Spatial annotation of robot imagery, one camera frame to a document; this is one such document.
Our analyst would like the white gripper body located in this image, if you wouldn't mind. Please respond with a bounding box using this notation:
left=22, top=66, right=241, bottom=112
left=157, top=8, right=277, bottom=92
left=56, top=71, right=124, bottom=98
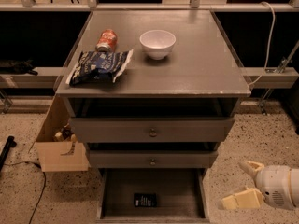
left=255, top=165, right=295, bottom=210

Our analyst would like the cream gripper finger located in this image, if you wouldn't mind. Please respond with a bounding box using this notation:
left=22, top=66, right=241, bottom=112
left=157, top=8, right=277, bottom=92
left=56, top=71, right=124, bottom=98
left=239, top=161, right=264, bottom=180
left=221, top=188, right=263, bottom=210

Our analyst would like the dark blue rxbar wrapper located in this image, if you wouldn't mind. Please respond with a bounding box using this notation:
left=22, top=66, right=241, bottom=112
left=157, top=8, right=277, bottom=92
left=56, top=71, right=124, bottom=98
left=134, top=193, right=157, bottom=207

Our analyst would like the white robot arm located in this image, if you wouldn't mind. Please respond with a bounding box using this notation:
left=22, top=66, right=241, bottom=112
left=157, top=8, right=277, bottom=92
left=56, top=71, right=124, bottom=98
left=221, top=161, right=299, bottom=210

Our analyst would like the grey open bottom drawer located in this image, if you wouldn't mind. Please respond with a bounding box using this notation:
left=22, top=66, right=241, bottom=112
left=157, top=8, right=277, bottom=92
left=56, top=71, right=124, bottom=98
left=96, top=169, right=209, bottom=224

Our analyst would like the grey wooden drawer cabinet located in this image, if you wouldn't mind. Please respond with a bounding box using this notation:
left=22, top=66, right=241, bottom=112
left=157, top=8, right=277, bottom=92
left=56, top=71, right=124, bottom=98
left=57, top=10, right=250, bottom=159

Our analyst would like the grey middle drawer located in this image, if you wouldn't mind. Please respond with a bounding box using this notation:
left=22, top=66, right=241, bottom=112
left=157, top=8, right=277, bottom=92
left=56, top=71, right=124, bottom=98
left=89, top=150, right=218, bottom=169

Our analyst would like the grey top drawer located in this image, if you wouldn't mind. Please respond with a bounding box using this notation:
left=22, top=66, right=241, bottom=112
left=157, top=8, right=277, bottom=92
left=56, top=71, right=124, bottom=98
left=70, top=118, right=235, bottom=143

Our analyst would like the white ceramic bowl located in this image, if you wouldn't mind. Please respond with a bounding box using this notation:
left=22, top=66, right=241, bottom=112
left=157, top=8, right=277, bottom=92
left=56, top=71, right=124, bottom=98
left=139, top=30, right=177, bottom=60

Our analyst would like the blue white chip bag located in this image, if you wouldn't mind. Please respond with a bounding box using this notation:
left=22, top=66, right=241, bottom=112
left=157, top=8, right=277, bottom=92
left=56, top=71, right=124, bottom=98
left=65, top=49, right=134, bottom=86

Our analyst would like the orange soda can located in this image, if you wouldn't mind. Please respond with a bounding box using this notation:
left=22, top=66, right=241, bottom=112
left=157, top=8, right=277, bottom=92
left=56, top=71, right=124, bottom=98
left=95, top=29, right=118, bottom=52

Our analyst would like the cardboard box with items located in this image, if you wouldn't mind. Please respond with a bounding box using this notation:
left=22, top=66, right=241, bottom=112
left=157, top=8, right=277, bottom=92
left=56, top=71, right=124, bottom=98
left=35, top=97, right=89, bottom=172

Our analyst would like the black bar on floor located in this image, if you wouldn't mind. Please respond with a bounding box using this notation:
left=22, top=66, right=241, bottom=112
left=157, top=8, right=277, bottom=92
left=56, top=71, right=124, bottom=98
left=0, top=135, right=17, bottom=171

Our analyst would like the black object on left ledge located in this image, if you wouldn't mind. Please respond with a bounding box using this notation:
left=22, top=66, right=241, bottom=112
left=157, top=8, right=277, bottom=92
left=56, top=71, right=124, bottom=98
left=0, top=60, right=38, bottom=76

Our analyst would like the white hanging cable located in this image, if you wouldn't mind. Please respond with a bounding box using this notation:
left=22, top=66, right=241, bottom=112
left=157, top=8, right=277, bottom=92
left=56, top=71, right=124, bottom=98
left=248, top=1, right=277, bottom=87

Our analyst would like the black floor cable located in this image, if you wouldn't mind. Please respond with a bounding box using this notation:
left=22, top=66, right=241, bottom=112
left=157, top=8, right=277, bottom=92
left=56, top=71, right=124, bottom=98
left=3, top=161, right=47, bottom=224

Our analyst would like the metal rail frame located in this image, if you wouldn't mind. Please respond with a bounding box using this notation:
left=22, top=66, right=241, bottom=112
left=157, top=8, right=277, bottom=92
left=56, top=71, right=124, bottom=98
left=0, top=0, right=299, bottom=12

